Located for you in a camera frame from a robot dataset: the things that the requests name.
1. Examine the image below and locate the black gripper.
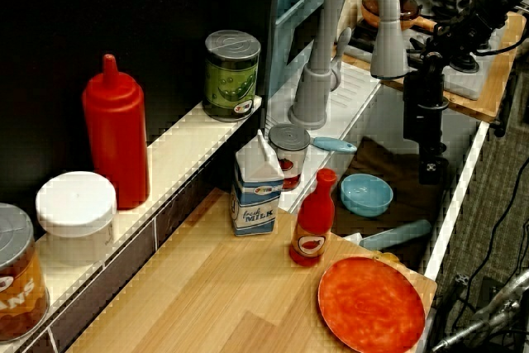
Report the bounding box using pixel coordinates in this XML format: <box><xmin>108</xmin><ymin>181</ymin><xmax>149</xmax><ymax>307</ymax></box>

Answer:
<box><xmin>403</xmin><ymin>66</ymin><xmax>450</xmax><ymax>185</ymax></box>

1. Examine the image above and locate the light blue bowl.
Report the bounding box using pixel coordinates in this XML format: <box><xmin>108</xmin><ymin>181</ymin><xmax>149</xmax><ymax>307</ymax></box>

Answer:
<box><xmin>340</xmin><ymin>173</ymin><xmax>394</xmax><ymax>218</ymax></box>

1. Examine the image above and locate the white toy sink unit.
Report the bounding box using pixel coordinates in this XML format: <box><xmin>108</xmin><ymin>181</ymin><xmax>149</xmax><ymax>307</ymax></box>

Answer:
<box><xmin>264</xmin><ymin>50</ymin><xmax>491</xmax><ymax>284</ymax></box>

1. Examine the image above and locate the brown folded cloth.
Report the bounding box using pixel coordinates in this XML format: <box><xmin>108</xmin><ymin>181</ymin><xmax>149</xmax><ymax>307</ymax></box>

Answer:
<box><xmin>330</xmin><ymin>136</ymin><xmax>452</xmax><ymax>272</ymax></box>

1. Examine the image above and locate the toy stove top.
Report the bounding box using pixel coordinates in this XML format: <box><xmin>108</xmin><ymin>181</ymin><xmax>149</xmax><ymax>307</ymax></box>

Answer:
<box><xmin>350</xmin><ymin>0</ymin><xmax>503</xmax><ymax>102</ymax></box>

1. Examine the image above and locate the red hot sauce bottle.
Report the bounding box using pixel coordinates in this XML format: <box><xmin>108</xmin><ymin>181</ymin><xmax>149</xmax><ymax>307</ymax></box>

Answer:
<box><xmin>288</xmin><ymin>167</ymin><xmax>336</xmax><ymax>269</ymax></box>

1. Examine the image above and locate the tomato can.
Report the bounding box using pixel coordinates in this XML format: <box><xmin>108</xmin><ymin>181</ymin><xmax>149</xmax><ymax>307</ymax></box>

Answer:
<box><xmin>268</xmin><ymin>122</ymin><xmax>312</xmax><ymax>192</ymax></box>

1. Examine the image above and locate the orange plate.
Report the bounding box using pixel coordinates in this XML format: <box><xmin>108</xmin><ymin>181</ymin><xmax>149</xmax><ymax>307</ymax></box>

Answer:
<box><xmin>317</xmin><ymin>256</ymin><xmax>427</xmax><ymax>352</ymax></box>

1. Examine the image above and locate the grey toy faucet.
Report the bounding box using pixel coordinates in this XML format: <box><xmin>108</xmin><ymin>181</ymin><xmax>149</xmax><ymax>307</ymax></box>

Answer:
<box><xmin>287</xmin><ymin>0</ymin><xmax>411</xmax><ymax>131</ymax></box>

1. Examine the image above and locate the grey faucet lever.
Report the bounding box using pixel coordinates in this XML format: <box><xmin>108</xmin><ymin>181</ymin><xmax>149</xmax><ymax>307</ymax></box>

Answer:
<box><xmin>329</xmin><ymin>26</ymin><xmax>353</xmax><ymax>92</ymax></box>

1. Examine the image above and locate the silver metal stand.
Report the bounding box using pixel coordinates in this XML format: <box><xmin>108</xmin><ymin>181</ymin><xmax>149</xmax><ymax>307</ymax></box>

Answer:
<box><xmin>429</xmin><ymin>269</ymin><xmax>529</xmax><ymax>353</ymax></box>

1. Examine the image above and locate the fresh milk carton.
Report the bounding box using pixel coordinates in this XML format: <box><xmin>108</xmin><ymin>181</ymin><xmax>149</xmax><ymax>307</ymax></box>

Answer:
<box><xmin>230</xmin><ymin>128</ymin><xmax>286</xmax><ymax>237</ymax></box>

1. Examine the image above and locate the green peas can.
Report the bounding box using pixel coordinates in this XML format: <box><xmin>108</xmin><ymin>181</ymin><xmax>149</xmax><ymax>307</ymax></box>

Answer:
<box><xmin>203</xmin><ymin>29</ymin><xmax>262</xmax><ymax>123</ymax></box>

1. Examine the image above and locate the red ketchup squeeze bottle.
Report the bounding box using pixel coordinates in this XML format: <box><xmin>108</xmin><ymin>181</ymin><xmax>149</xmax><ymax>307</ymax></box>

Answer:
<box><xmin>81</xmin><ymin>53</ymin><xmax>151</xmax><ymax>211</ymax></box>

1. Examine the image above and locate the white lidded jar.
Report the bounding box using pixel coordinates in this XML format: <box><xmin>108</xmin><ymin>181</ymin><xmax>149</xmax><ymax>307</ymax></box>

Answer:
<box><xmin>35</xmin><ymin>170</ymin><xmax>118</xmax><ymax>264</ymax></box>

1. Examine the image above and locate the orange beans can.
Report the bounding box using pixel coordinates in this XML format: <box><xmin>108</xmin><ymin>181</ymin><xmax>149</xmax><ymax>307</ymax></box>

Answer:
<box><xmin>0</xmin><ymin>202</ymin><xmax>51</xmax><ymax>344</ymax></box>

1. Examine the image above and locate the light blue utensil handle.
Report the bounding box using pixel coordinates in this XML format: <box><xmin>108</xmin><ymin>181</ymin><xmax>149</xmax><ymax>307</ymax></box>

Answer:
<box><xmin>358</xmin><ymin>218</ymin><xmax>432</xmax><ymax>252</ymax></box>

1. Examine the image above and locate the black cable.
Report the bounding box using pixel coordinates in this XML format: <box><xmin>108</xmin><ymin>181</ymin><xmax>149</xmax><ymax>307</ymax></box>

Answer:
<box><xmin>452</xmin><ymin>55</ymin><xmax>529</xmax><ymax>332</ymax></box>

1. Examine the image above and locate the small blue-handled utensil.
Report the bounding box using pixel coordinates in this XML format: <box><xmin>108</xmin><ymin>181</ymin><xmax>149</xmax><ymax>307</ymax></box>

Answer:
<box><xmin>311</xmin><ymin>136</ymin><xmax>358</xmax><ymax>155</ymax></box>

